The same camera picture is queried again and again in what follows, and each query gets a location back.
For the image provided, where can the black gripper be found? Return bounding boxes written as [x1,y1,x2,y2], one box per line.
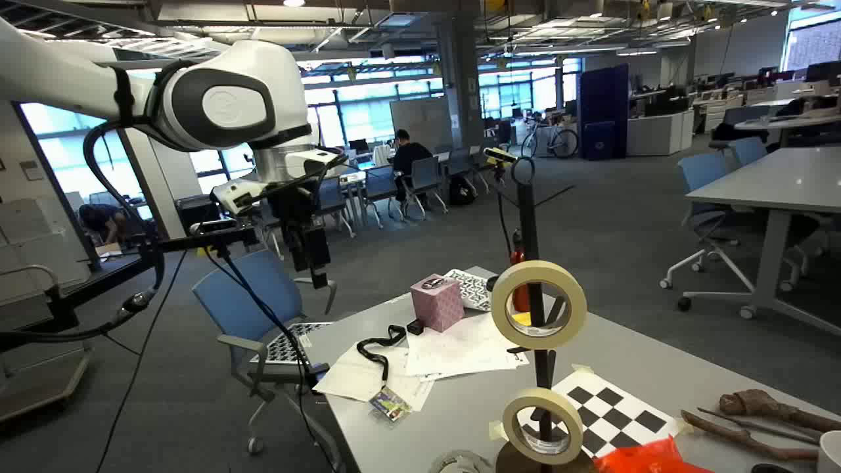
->
[266,182,334,291]

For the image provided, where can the cream masking tape roll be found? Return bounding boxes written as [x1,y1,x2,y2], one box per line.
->
[497,387,588,467]
[485,258,590,352]

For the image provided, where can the blue office chair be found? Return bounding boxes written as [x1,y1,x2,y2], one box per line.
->
[192,249,345,457]
[405,156,451,218]
[314,178,358,240]
[363,165,408,231]
[724,134,773,173]

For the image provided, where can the white keyboard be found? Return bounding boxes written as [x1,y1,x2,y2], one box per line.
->
[251,319,330,370]

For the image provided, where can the white drawing paper sheet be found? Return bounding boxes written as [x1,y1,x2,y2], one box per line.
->
[312,340,391,407]

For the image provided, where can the pink tissue box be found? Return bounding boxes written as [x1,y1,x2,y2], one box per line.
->
[408,272,467,336]

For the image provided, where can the seated person black shirt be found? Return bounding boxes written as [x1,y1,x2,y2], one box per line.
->
[388,130,437,206]

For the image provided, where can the plastic ID card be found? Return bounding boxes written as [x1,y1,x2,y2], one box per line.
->
[364,383,416,425]

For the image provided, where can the white instruction paper sheet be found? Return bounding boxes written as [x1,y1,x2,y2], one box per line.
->
[383,345,438,415]

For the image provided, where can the AprilTag printed sheet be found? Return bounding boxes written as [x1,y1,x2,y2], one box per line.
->
[441,266,502,316]

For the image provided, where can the white printed paper sheet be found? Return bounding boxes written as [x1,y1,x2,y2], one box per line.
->
[403,311,533,381]

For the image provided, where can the white whiteboard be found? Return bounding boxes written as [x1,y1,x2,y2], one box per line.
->
[388,96,455,156]

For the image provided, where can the black peg stand wooden base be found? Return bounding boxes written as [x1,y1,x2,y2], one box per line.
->
[489,156,601,473]

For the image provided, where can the bicycle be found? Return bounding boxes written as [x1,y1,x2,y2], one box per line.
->
[522,114,580,164]

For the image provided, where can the black white checkerboard sheet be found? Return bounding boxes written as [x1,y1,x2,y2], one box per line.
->
[514,366,686,463]

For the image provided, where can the blue partition panel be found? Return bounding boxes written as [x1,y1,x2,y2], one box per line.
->
[575,60,630,164]

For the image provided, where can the white cabinet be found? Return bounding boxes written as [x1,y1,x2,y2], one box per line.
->
[625,107,696,160]

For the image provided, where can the orange plastic bag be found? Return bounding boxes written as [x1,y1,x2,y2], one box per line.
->
[590,433,715,473]

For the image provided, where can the blue chair white legs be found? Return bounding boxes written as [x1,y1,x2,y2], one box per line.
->
[659,151,760,312]

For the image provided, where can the brown wooden stick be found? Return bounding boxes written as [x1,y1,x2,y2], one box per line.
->
[680,406,823,466]

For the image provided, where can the gnarled brown wood root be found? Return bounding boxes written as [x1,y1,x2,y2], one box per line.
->
[718,387,841,433]

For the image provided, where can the large grey table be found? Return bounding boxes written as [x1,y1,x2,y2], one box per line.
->
[682,143,841,340]

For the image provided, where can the plain white mug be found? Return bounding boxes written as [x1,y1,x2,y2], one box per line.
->
[814,428,841,473]

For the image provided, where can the thin black cable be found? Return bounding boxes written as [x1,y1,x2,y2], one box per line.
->
[92,249,192,473]
[212,247,345,470]

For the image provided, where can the black lanyard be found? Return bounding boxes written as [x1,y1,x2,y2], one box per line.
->
[355,323,409,383]

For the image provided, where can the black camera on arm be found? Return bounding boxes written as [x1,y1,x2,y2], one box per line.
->
[186,218,262,256]

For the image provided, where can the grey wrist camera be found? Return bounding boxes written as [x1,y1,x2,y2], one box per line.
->
[207,177,266,218]

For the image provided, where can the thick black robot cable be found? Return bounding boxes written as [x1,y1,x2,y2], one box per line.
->
[0,115,179,352]

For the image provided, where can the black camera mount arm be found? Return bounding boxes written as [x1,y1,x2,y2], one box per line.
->
[42,228,261,331]

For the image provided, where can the grey duct tape roll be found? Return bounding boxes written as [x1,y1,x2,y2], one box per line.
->
[429,446,497,473]

